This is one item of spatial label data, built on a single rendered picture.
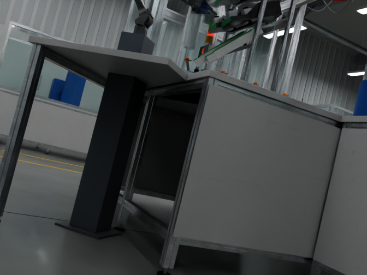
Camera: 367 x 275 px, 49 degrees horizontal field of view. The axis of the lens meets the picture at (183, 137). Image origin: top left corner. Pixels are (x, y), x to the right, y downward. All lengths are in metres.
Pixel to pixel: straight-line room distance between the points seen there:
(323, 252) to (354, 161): 0.44
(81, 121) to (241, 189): 5.80
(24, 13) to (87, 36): 1.52
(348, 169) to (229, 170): 0.56
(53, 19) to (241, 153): 9.11
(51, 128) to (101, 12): 4.47
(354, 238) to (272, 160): 0.46
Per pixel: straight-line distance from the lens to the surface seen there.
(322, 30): 12.30
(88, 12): 10.74
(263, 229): 1.84
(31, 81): 1.95
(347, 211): 1.91
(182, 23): 3.63
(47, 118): 7.24
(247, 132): 1.73
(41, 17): 10.50
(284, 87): 3.54
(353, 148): 1.96
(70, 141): 7.32
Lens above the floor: 0.48
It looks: 3 degrees up
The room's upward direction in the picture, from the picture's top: 14 degrees clockwise
